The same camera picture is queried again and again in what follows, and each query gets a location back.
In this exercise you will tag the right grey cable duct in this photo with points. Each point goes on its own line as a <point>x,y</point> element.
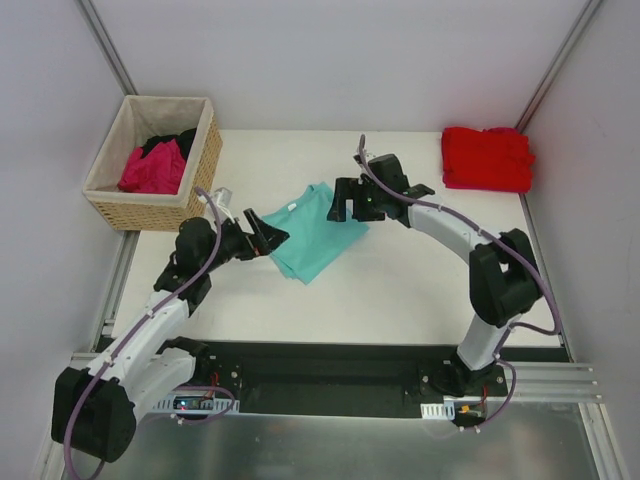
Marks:
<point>438,411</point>

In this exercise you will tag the left aluminium frame post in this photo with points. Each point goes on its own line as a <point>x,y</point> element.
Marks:
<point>103,39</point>

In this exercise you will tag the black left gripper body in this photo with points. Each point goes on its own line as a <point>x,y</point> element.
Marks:
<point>255,235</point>

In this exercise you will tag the red t shirt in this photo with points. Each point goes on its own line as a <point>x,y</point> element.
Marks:
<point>485,157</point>

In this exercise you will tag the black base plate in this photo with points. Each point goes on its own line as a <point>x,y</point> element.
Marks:
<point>339,380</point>

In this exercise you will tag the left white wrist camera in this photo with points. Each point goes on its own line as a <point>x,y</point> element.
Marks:
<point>221,198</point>

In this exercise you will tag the wicker laundry basket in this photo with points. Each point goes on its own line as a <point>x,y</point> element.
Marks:
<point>138,119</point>

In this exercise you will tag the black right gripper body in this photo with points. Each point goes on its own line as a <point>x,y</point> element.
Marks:
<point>357,198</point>

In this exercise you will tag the grey cable duct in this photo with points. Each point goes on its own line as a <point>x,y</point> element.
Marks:
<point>196,405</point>
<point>438,411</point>

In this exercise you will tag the teal t shirt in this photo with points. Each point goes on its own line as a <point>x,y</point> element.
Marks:
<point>314,242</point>

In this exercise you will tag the left grey cable duct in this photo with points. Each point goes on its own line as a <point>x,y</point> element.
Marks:
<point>196,405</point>

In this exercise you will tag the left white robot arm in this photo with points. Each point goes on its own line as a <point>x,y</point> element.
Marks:
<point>96,409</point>

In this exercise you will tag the black t shirt in basket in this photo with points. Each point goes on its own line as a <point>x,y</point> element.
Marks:
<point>184,141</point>

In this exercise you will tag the pink t shirt in basket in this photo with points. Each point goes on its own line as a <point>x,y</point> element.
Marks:
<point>159,171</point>

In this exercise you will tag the right aluminium frame post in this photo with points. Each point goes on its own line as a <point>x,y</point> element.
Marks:
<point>577,32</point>

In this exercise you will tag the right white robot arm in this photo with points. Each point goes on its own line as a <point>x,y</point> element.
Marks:
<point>501,267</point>

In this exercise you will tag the aluminium rail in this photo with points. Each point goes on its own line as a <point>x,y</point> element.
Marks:
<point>530,374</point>

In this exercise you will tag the aluminium frame post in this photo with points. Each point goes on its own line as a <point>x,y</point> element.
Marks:
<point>103,39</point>
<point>577,32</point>

